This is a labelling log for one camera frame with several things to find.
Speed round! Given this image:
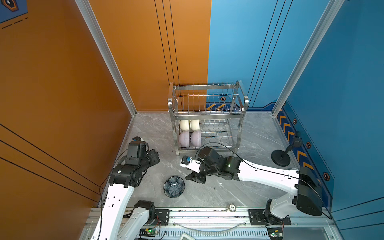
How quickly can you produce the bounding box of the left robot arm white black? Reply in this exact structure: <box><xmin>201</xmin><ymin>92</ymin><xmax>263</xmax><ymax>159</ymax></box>
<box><xmin>90</xmin><ymin>137</ymin><xmax>160</xmax><ymax>240</ymax></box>

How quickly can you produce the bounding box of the cream white bowl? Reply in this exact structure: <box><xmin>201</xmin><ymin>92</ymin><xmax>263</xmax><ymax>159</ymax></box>
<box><xmin>179</xmin><ymin>120</ymin><xmax>190</xmax><ymax>132</ymax></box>
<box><xmin>190</xmin><ymin>120</ymin><xmax>200</xmax><ymax>131</ymax></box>

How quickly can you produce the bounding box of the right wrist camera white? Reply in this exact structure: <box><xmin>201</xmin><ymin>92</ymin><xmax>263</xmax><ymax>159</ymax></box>
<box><xmin>180</xmin><ymin>156</ymin><xmax>202</xmax><ymax>173</ymax></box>

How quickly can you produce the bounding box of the cream white bowl top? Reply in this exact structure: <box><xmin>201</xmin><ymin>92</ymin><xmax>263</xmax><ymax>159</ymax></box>
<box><xmin>179</xmin><ymin>120</ymin><xmax>190</xmax><ymax>132</ymax></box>

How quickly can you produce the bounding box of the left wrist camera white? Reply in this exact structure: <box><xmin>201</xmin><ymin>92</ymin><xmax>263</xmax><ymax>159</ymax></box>
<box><xmin>132</xmin><ymin>136</ymin><xmax>144</xmax><ymax>142</ymax></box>

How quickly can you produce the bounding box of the dark blue patterned bowl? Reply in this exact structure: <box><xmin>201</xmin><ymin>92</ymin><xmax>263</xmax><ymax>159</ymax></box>
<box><xmin>164</xmin><ymin>176</ymin><xmax>185</xmax><ymax>198</ymax></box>

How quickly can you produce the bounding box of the green circuit board right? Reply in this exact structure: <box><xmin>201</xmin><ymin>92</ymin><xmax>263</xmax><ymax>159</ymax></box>
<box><xmin>267</xmin><ymin>228</ymin><xmax>284</xmax><ymax>240</ymax></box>

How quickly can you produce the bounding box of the black microphone stand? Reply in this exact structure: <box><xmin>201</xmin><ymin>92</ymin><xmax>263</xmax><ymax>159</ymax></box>
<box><xmin>271</xmin><ymin>131</ymin><xmax>303</xmax><ymax>167</ymax></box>

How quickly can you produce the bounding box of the stainless steel dish rack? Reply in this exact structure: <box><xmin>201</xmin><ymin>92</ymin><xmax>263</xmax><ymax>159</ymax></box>
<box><xmin>168</xmin><ymin>81</ymin><xmax>250</xmax><ymax>155</ymax></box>

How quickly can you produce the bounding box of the small round silver knob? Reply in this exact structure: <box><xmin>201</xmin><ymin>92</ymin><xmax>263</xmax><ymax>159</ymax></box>
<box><xmin>228</xmin><ymin>204</ymin><xmax>237</xmax><ymax>212</ymax></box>

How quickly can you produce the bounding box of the green circuit board left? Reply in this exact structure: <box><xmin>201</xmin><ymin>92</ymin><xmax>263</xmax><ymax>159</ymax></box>
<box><xmin>138</xmin><ymin>229</ymin><xmax>159</xmax><ymax>239</ymax></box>

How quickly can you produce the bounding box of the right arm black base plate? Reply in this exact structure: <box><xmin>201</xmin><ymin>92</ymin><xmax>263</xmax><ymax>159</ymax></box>
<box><xmin>248</xmin><ymin>209</ymin><xmax>292</xmax><ymax>226</ymax></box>

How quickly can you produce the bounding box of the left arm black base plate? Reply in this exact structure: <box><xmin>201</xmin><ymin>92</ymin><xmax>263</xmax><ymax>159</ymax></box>
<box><xmin>147</xmin><ymin>209</ymin><xmax>170</xmax><ymax>226</ymax></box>

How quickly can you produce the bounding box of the aluminium front rail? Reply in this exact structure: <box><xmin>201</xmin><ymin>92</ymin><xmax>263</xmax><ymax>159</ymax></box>
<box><xmin>80</xmin><ymin>207</ymin><xmax>343</xmax><ymax>240</ymax></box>

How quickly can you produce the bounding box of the green circuit board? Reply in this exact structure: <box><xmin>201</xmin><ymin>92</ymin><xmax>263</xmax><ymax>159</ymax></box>
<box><xmin>138</xmin><ymin>229</ymin><xmax>159</xmax><ymax>239</ymax></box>
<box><xmin>267</xmin><ymin>228</ymin><xmax>284</xmax><ymax>240</ymax></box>

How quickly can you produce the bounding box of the lilac bowl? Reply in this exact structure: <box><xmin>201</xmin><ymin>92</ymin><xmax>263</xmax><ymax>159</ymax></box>
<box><xmin>191</xmin><ymin>130</ymin><xmax>202</xmax><ymax>148</ymax></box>
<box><xmin>179</xmin><ymin>130</ymin><xmax>190</xmax><ymax>148</ymax></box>

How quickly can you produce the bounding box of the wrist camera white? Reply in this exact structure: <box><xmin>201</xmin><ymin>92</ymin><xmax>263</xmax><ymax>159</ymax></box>
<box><xmin>132</xmin><ymin>136</ymin><xmax>144</xmax><ymax>142</ymax></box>
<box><xmin>180</xmin><ymin>156</ymin><xmax>202</xmax><ymax>173</ymax></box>

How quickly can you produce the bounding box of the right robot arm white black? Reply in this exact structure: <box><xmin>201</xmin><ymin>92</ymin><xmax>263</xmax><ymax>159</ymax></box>
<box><xmin>180</xmin><ymin>147</ymin><xmax>324</xmax><ymax>225</ymax></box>

